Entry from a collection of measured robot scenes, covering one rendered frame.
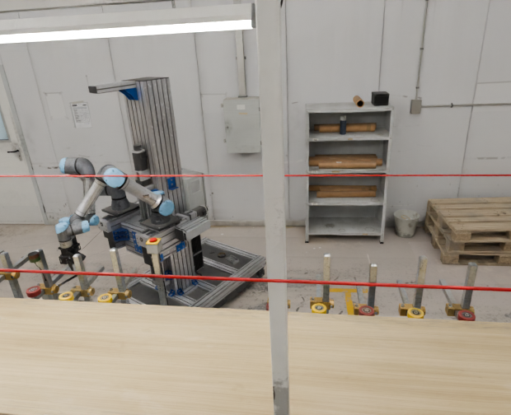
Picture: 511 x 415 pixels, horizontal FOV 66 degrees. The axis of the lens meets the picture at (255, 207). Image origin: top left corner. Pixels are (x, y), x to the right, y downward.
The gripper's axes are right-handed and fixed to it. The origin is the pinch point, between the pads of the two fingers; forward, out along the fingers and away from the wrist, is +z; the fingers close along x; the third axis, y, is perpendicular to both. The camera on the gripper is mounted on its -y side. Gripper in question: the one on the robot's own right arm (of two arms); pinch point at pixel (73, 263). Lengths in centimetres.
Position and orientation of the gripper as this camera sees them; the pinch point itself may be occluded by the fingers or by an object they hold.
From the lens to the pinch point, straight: 316.3
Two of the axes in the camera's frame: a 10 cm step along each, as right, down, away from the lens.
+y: 1.4, -4.0, 9.1
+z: 0.5, 9.2, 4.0
